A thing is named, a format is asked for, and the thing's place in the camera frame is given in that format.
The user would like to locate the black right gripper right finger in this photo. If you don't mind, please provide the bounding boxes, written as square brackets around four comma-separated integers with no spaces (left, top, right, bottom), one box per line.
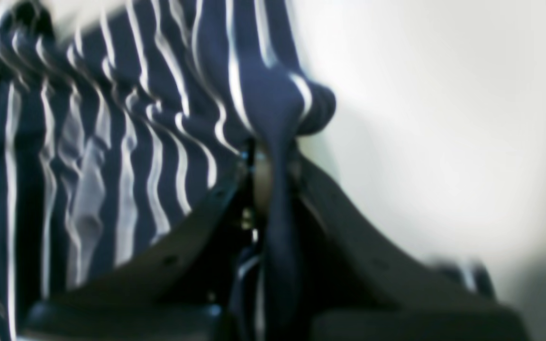
[292,156,529,341]

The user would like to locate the navy white striped t-shirt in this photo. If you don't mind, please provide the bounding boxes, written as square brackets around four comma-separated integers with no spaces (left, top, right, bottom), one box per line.
[0,0,336,341]

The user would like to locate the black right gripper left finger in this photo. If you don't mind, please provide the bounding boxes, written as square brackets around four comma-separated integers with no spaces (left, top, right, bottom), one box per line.
[19,152,254,341]

